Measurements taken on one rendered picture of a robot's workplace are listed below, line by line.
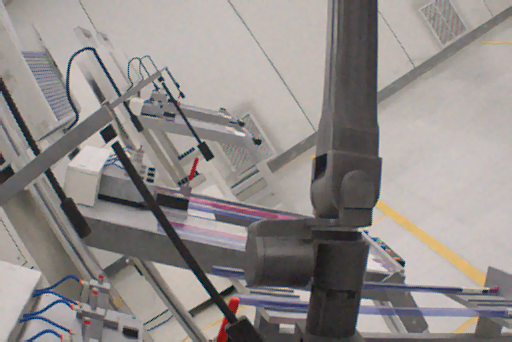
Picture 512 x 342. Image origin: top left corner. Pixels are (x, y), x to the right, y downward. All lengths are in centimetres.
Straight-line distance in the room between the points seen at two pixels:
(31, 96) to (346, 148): 108
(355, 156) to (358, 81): 8
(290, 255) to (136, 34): 756
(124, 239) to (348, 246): 94
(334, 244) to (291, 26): 759
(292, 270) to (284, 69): 759
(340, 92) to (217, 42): 748
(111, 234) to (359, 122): 94
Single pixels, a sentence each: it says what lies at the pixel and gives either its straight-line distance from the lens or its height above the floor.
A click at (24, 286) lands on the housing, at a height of 124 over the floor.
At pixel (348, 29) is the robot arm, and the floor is 128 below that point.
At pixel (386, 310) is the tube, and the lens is 121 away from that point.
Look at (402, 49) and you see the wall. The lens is 871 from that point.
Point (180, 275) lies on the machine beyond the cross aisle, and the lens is 548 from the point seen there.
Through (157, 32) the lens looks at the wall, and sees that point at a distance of 843.
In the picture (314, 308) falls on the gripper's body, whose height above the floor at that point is 105.
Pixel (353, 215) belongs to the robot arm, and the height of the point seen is 112.
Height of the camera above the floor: 135
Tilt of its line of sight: 8 degrees down
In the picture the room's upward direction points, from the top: 33 degrees counter-clockwise
